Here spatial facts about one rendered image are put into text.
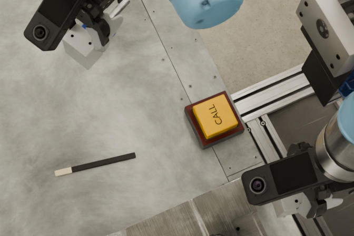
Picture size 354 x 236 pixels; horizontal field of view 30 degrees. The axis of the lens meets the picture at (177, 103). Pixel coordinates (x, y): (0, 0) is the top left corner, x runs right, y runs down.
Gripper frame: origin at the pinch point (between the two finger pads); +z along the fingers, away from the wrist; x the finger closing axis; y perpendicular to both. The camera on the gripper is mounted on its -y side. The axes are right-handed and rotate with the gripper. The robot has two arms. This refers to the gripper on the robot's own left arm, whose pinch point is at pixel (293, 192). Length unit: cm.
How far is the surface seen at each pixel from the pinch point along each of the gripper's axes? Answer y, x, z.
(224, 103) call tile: -3.7, 19.6, 11.4
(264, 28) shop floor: 33, 69, 95
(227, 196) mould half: -8.6, 2.8, 6.1
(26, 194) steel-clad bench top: -40.0, 12.7, 15.0
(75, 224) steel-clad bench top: -32.9, 5.9, 15.0
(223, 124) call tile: -5.1, 15.9, 11.4
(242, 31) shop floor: 26, 70, 95
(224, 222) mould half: -10.2, -1.0, 6.1
